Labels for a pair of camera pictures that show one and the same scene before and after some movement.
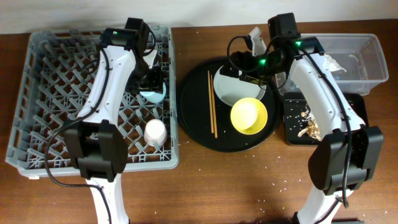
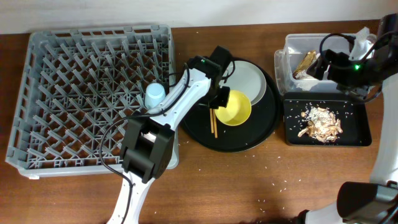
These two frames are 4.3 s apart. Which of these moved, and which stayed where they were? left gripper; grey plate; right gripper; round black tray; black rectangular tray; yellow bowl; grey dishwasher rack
Moved: left gripper; yellow bowl; right gripper
Stayed: black rectangular tray; grey dishwasher rack; round black tray; grey plate
